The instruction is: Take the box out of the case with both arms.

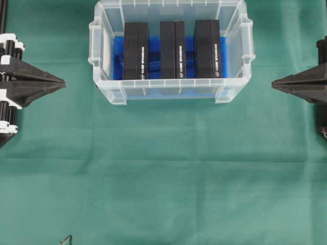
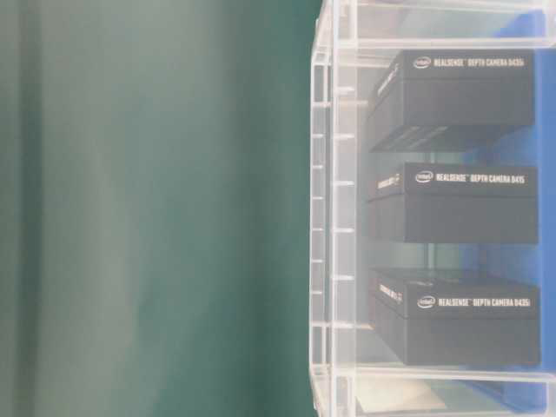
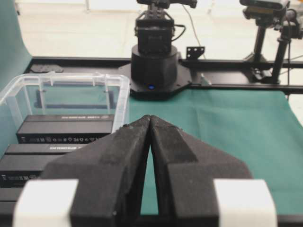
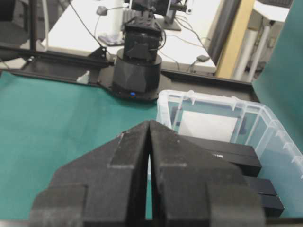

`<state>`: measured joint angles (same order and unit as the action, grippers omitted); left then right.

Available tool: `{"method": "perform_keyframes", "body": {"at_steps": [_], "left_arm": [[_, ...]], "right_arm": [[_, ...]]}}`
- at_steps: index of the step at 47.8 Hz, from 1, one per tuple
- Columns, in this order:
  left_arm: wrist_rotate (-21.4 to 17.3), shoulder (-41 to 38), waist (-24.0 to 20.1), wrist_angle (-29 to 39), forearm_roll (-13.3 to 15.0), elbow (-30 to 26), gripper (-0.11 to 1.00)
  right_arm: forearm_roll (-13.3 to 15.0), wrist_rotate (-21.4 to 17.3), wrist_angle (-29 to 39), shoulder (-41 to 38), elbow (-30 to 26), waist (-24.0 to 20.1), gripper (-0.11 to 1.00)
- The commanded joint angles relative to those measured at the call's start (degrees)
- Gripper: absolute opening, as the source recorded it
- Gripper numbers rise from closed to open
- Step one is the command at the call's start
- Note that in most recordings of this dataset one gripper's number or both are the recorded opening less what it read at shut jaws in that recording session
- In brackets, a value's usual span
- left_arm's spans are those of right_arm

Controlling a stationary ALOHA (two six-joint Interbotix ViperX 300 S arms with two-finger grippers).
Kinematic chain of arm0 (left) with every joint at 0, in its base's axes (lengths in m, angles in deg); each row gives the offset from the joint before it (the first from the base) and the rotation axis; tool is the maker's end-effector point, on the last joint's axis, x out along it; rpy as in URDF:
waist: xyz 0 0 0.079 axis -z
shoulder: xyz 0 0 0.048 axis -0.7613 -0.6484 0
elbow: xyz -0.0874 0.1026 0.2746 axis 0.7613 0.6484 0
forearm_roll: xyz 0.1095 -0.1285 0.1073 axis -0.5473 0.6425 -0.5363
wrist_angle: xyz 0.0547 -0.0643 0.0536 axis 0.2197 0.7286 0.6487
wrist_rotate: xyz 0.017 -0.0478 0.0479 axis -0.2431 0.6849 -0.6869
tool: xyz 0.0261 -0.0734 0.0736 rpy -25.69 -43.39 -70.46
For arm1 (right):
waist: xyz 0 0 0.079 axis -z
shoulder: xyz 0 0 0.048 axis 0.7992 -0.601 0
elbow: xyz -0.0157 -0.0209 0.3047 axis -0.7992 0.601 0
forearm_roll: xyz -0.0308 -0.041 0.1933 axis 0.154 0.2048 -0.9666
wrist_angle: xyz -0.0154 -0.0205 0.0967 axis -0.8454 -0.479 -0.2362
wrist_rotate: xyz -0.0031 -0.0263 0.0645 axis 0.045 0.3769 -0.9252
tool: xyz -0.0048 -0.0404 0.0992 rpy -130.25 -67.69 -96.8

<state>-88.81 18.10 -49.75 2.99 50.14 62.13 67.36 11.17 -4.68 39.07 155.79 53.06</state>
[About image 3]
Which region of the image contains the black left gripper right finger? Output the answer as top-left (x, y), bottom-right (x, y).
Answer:
top-left (150, 116), bottom-right (252, 227)

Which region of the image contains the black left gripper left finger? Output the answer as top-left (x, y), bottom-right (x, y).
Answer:
top-left (40, 115), bottom-right (151, 227)

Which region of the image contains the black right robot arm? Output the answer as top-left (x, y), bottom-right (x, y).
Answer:
top-left (122, 0), bottom-right (252, 227)

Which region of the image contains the black camera stand pole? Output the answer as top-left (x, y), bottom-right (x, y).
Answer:
top-left (239, 0), bottom-right (290, 62)

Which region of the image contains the clear plastic storage case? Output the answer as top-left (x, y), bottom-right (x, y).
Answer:
top-left (0, 72), bottom-right (130, 152)

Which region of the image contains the black perforated corner bracket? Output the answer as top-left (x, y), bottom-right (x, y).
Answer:
top-left (186, 46), bottom-right (205, 60)

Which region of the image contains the black RealSense camera box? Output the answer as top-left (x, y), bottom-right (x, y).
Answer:
top-left (16, 114), bottom-right (114, 144)

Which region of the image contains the black mounting rail frame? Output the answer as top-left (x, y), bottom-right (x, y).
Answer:
top-left (27, 57), bottom-right (303, 98)

